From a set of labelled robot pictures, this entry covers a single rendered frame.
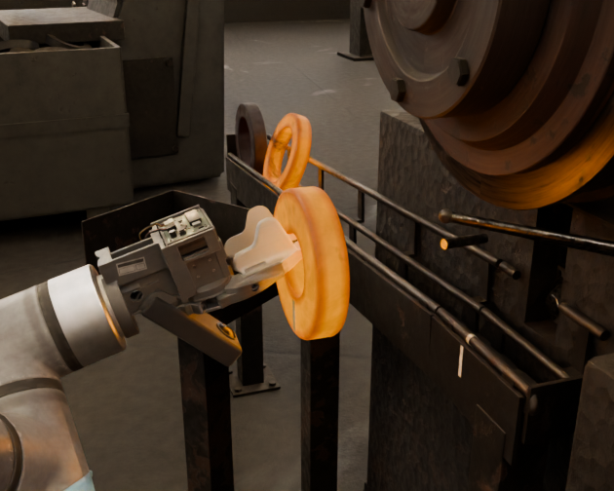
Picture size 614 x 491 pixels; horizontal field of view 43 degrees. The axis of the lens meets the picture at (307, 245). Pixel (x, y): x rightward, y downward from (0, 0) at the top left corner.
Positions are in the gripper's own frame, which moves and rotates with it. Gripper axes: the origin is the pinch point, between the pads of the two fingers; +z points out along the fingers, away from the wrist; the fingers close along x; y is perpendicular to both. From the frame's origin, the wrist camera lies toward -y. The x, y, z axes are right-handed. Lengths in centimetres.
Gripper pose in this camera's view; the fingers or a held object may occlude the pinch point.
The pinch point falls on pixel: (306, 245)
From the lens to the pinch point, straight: 79.2
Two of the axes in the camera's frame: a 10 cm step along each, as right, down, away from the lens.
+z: 9.1, -3.7, 1.8
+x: -3.2, -3.7, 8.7
